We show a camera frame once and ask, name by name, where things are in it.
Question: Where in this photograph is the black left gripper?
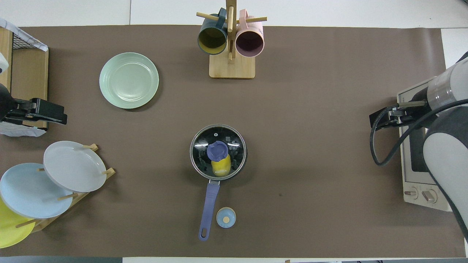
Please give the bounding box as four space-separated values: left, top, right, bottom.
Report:
0 83 67 125

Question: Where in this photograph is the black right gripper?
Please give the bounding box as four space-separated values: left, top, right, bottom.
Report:
369 88 437 131

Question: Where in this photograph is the glass lid with blue knob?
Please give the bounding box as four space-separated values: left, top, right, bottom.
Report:
190 124 247 180

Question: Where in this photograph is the grey plate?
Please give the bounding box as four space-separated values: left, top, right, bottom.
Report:
43 141 107 193

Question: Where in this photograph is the light blue plate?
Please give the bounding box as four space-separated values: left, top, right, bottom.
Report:
0 163 73 219

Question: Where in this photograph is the wooden plate rack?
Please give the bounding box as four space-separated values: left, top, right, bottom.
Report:
15 144 116 233

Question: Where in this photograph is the green plate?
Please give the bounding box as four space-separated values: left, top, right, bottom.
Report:
99 52 159 109

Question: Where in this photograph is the yellow plate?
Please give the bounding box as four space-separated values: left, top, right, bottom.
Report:
0 197 36 249

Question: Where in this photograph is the white paper sheet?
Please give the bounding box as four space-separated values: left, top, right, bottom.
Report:
0 121 47 137

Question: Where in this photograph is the wooden two-tier shelf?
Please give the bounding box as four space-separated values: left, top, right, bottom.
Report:
0 27 49 130

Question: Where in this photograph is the beige toaster oven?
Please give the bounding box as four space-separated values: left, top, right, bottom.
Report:
397 76 454 211

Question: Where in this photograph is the brown table mat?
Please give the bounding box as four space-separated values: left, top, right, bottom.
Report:
0 25 467 258

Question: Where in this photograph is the pink mug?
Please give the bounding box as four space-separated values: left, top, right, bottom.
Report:
235 9 265 58

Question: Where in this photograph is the wooden mug rack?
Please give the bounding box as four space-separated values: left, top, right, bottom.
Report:
196 0 267 79

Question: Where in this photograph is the dark teal mug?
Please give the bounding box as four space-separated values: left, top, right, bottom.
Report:
197 8 228 55

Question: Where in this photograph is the dark blue saucepan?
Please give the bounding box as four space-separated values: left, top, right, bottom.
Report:
190 124 248 241

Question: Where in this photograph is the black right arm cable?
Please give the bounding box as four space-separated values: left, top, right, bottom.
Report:
370 99 468 167

